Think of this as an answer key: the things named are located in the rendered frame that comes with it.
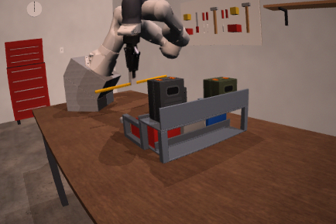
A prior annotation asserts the blue open bin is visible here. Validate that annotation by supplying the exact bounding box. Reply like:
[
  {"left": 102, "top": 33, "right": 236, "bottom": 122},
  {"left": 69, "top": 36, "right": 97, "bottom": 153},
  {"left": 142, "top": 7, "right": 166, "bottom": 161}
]
[{"left": 206, "top": 113, "right": 227, "bottom": 126}]

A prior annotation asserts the red bin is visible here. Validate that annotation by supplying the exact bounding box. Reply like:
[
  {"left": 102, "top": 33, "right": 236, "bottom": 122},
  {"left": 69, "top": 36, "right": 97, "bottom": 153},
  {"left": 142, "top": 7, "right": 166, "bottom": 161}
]
[{"left": 131, "top": 124, "right": 180, "bottom": 149}]

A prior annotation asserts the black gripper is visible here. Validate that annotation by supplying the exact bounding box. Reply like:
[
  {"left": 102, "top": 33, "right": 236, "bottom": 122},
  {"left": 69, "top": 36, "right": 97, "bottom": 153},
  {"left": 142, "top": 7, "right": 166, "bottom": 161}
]
[{"left": 123, "top": 35, "right": 140, "bottom": 85}]

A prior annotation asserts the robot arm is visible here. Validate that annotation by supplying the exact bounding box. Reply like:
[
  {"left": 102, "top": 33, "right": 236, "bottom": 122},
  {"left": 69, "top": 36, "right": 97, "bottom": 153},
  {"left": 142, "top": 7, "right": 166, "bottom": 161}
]
[{"left": 84, "top": 0, "right": 190, "bottom": 77}]

